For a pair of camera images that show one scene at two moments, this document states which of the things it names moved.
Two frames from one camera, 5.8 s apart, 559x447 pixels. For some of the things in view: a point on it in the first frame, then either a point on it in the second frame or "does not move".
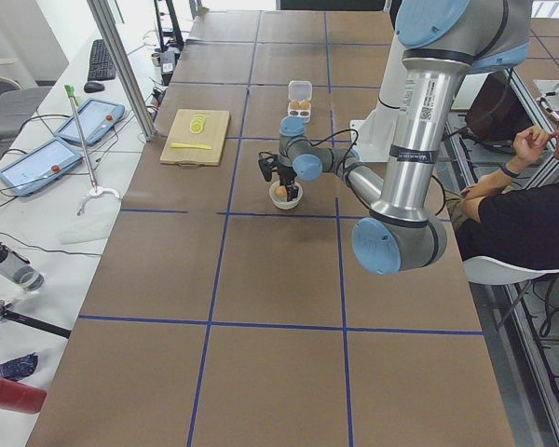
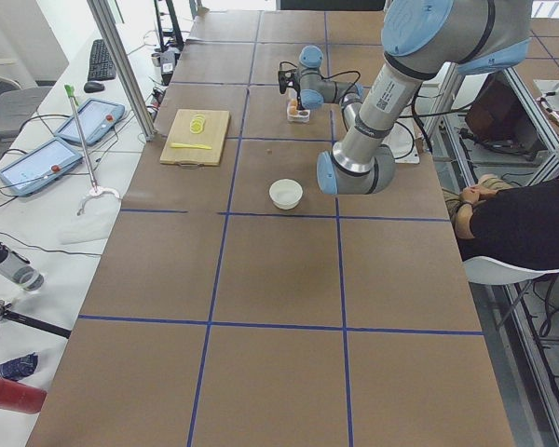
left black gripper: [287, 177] -> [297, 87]
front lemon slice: [196, 128] does not move
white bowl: [281, 201] does not move
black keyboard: [102, 62] does not move
